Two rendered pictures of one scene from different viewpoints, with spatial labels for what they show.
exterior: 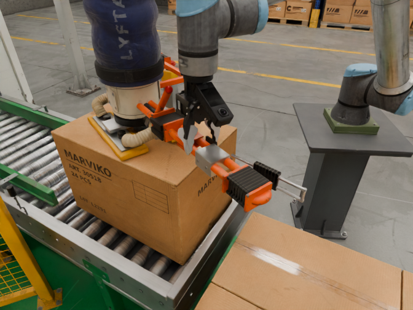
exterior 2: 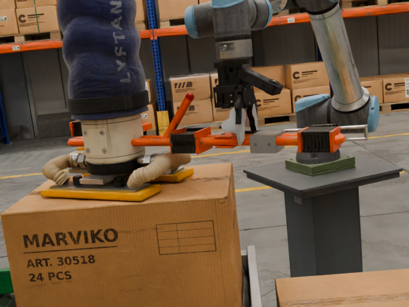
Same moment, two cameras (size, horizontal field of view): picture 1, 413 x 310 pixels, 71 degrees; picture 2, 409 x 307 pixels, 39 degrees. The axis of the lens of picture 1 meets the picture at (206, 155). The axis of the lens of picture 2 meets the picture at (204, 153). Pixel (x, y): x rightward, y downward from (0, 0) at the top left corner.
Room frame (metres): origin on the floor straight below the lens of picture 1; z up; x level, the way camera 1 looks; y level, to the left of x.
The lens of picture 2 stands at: (-0.59, 0.74, 1.33)
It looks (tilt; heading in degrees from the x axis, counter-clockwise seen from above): 11 degrees down; 334
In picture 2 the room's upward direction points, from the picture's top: 6 degrees counter-clockwise
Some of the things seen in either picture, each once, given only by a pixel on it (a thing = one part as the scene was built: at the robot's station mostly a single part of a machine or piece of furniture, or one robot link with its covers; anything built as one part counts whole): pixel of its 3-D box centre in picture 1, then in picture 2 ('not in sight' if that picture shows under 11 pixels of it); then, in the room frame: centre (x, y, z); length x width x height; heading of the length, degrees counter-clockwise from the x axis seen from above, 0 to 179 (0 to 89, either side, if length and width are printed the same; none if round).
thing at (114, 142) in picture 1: (115, 129); (98, 185); (0.93, 0.34, 0.98); 0.34 x 0.10 x 0.05; 36
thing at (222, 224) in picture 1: (219, 229); (255, 295); (0.80, -0.06, 0.58); 0.70 x 0.03 x 0.06; 150
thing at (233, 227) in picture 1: (219, 245); not in sight; (0.80, -0.06, 0.47); 0.70 x 0.03 x 0.15; 150
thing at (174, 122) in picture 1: (169, 124); (190, 140); (0.78, 0.11, 1.08); 0.10 x 0.08 x 0.06; 126
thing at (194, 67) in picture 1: (196, 63); (233, 50); (0.67, 0.02, 1.30); 0.10 x 0.09 x 0.05; 126
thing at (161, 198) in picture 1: (150, 170); (136, 250); (0.98, 0.24, 0.75); 0.60 x 0.40 x 0.40; 58
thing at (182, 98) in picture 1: (196, 95); (234, 84); (0.67, 0.02, 1.22); 0.09 x 0.08 x 0.12; 36
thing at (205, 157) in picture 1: (212, 159); (266, 142); (0.61, -0.01, 1.07); 0.07 x 0.07 x 0.04; 36
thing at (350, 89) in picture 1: (360, 83); (315, 116); (1.37, -0.76, 0.98); 0.17 x 0.15 x 0.18; 34
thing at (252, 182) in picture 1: (246, 187); (319, 139); (0.49, -0.09, 1.08); 0.08 x 0.07 x 0.05; 36
